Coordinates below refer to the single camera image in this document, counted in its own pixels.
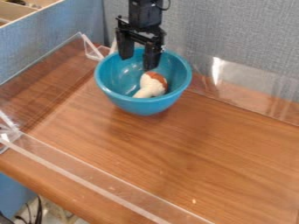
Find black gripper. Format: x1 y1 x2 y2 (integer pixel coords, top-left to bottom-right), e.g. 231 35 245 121
116 11 165 71

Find white brown toy mushroom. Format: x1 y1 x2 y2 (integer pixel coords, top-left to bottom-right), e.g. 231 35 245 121
133 71 168 98

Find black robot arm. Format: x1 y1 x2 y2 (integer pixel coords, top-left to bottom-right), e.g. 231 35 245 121
116 0 168 71

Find blue plastic bowl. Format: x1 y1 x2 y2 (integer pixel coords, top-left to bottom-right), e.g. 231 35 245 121
93 47 192 116

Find wooden shelf box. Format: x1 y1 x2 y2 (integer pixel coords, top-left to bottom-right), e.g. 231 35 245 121
0 0 65 28

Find clear acrylic barrier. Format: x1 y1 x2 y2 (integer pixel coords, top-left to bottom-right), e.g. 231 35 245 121
0 36 299 224

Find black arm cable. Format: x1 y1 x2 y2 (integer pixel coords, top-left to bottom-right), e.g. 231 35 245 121
155 0 173 11

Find black floor cables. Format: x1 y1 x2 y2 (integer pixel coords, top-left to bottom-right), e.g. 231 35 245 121
0 194 44 224

